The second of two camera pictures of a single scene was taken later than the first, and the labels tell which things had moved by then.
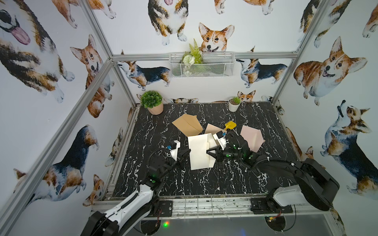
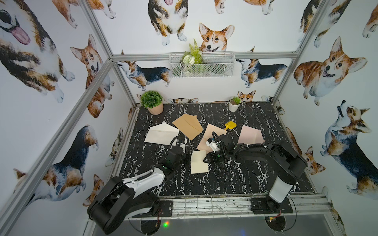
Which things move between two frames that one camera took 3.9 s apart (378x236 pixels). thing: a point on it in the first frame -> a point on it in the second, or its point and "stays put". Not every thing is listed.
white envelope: (199, 154) -> (162, 133)
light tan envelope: (211, 142) -> (198, 165)
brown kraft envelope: (188, 124) stays put
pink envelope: (253, 136) stays put
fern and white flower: (191, 58) stays put
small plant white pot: (234, 103) stays put
